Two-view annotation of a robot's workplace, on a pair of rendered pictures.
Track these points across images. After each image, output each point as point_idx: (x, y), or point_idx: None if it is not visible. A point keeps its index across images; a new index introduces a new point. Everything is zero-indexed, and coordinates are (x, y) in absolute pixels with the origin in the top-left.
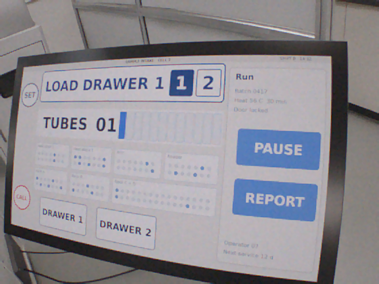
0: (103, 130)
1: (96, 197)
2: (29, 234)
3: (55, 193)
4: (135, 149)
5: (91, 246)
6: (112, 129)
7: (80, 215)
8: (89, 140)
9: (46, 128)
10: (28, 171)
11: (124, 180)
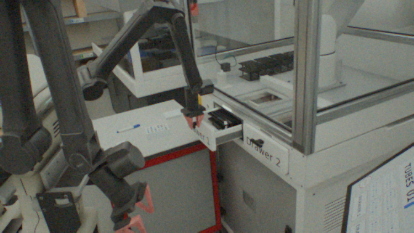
0: (406, 196)
1: (371, 215)
2: (348, 197)
3: (369, 195)
4: (398, 217)
5: (346, 227)
6: (408, 200)
7: (360, 213)
8: (400, 193)
9: (404, 167)
10: (379, 176)
11: (381, 222)
